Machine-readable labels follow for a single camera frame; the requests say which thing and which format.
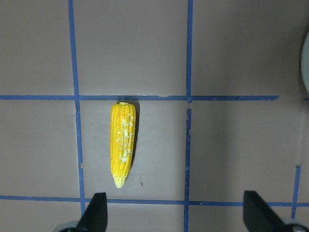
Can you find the yellow corn cob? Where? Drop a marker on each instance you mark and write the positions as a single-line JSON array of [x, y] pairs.
[[122, 137]]

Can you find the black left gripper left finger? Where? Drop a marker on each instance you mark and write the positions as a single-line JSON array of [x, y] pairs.
[[94, 218]]

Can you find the pale green steel pot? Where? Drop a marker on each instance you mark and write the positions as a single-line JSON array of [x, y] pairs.
[[304, 62]]

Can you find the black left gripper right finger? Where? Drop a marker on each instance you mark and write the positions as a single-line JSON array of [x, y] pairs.
[[259, 217]]

